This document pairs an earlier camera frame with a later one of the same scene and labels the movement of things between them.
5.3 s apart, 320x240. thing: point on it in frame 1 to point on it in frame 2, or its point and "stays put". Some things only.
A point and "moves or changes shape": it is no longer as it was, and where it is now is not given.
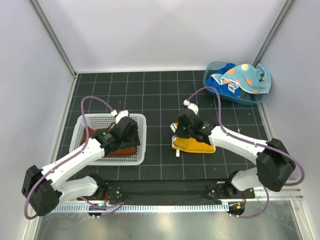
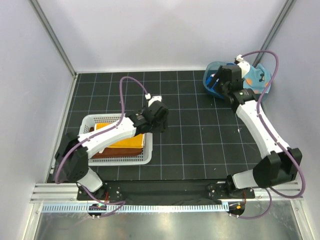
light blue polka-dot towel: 252,78 stays put
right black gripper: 179,132 to 219,76
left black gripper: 135,141 to 163,126
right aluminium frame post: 273,32 stays put
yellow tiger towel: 189,145 to 137,141
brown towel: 120,151 moves or changes shape
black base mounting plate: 170,190 stays put
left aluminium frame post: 53,36 stays put
